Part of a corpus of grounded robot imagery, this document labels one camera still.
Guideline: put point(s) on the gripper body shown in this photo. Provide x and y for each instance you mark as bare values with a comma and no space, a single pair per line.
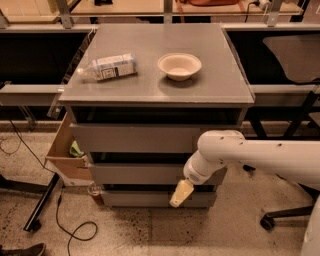
192,174

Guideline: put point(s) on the black table leg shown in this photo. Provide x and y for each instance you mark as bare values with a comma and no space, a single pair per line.
259,131
33,223

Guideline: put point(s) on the dark shoe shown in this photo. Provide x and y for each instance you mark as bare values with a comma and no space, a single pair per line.
35,250

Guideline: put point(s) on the green cloth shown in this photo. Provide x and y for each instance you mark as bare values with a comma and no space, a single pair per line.
75,150

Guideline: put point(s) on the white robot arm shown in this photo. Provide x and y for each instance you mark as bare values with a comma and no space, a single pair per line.
294,160

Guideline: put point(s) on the brown cardboard box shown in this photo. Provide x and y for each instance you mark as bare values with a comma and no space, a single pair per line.
71,167

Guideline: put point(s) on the grey top drawer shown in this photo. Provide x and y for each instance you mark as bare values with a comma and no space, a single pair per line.
136,139

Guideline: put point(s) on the black office chair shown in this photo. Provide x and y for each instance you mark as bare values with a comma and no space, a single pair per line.
299,56

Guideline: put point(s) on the grey drawer cabinet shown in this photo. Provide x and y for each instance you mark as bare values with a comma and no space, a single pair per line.
215,98

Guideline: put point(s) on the black left table leg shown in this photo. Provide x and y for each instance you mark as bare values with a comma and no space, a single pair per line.
33,223

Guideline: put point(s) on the grey drawer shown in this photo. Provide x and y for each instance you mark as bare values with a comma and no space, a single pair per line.
136,139
155,199
136,174

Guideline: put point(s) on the beige paper bowl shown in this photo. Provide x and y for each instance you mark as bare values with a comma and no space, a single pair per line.
179,66

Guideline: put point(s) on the black right table leg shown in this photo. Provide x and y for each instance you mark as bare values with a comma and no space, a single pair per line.
259,131

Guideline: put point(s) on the grey bottom drawer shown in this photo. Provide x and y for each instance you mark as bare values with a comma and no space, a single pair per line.
155,199

